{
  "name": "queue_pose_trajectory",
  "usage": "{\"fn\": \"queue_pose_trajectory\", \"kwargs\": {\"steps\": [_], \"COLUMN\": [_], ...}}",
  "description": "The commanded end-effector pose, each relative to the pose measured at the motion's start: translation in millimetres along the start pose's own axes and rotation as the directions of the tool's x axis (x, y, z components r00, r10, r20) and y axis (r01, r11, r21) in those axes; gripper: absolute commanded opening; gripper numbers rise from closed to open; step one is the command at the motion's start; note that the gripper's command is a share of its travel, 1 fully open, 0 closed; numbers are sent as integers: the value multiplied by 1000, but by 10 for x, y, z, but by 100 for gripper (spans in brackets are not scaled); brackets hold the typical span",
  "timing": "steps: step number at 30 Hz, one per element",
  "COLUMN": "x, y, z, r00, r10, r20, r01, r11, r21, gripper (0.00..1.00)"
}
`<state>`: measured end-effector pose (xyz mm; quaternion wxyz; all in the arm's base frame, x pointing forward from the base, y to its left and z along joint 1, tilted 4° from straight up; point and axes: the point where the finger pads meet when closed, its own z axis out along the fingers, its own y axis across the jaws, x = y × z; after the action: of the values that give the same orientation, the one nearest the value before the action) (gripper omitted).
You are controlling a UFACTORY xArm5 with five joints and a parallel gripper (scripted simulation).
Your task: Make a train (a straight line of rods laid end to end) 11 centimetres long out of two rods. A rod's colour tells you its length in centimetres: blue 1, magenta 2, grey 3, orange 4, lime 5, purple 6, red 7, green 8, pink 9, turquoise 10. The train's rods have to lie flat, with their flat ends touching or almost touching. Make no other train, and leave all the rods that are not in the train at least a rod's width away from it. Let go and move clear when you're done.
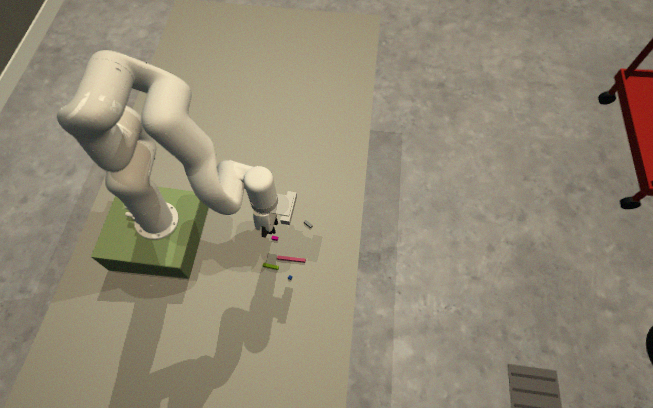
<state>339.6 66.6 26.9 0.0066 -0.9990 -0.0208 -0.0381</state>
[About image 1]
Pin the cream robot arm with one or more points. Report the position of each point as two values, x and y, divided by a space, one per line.
98 104

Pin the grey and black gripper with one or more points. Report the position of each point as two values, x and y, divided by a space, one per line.
265 222

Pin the pink rod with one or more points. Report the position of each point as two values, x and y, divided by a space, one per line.
291 259

